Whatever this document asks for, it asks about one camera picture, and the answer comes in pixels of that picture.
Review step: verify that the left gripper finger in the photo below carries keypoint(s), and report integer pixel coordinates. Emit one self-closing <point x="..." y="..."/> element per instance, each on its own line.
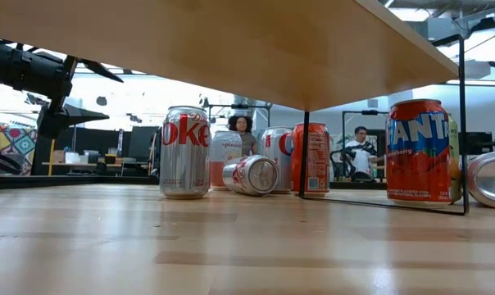
<point x="98" y="67"/>
<point x="55" y="121"/>

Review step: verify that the silver Diet Coke can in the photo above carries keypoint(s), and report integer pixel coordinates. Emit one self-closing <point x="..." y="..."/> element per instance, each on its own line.
<point x="277" y="143"/>
<point x="184" y="164"/>
<point x="251" y="175"/>

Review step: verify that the white pink Spindrift can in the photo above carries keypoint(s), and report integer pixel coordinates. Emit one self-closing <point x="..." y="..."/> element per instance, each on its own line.
<point x="225" y="149"/>

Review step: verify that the orange Fanta can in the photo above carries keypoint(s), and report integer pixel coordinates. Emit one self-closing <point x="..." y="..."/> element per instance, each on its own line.
<point x="319" y="160"/>

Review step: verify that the green yellow beverage can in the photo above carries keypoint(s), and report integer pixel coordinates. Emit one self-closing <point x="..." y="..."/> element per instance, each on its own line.
<point x="455" y="164"/>

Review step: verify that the black background robot arm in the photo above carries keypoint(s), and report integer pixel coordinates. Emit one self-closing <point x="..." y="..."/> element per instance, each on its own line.
<point x="362" y="176"/>

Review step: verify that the wooden shelf with black legs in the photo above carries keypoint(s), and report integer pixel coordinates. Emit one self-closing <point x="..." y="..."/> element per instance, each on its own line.
<point x="231" y="41"/>

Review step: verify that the black round ceiling fixture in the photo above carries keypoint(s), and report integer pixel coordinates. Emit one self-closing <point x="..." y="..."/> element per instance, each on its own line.
<point x="101" y="101"/>

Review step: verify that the white box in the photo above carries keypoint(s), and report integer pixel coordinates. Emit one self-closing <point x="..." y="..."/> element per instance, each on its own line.
<point x="72" y="158"/>

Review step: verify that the black partition panel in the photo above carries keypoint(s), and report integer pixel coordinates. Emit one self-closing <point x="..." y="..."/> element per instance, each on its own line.
<point x="92" y="141"/>

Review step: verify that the colourful patchwork quilt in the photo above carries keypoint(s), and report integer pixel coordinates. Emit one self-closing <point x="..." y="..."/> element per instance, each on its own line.
<point x="14" y="141"/>

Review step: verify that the grey plastic container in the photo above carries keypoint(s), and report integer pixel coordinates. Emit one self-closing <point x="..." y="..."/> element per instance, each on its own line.
<point x="92" y="157"/>

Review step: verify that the wooden background desk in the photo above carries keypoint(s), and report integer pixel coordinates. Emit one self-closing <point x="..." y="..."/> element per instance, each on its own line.
<point x="83" y="166"/>

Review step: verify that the yellow black box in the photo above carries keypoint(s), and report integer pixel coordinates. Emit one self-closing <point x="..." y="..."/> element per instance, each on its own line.
<point x="110" y="160"/>

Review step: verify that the black monitor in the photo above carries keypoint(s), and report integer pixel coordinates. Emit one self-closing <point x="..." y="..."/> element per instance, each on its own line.
<point x="479" y="143"/>
<point x="143" y="143"/>

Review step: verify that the person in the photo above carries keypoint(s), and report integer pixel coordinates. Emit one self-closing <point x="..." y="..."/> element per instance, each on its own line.
<point x="243" y="125"/>
<point x="360" y="157"/>

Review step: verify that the red Fanta strawberry can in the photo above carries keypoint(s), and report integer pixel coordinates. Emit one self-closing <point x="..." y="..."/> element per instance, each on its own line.
<point x="417" y="164"/>

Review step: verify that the black aluminium table frame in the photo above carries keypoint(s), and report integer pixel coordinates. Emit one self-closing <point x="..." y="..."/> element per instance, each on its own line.
<point x="67" y="182"/>

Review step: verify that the black metal workstation frame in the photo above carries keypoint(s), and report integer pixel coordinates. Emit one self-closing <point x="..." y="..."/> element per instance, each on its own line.
<point x="370" y="112"/>
<point x="239" y="106"/>

